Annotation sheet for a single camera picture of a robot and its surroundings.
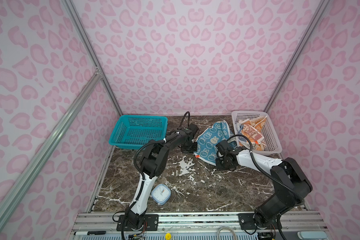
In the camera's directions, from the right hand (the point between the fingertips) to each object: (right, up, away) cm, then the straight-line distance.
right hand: (219, 165), depth 90 cm
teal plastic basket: (-59, +20, +20) cm, 65 cm away
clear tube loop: (+3, -28, -21) cm, 35 cm away
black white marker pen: (-65, -26, -20) cm, 73 cm away
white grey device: (+37, -26, -22) cm, 50 cm away
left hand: (-15, +6, +8) cm, 18 cm away
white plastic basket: (+35, +12, +5) cm, 38 cm away
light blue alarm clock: (-34, -13, -10) cm, 37 cm away
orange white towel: (+24, +21, +11) cm, 34 cm away
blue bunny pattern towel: (-4, +15, +16) cm, 22 cm away
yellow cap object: (-28, -23, -27) cm, 45 cm away
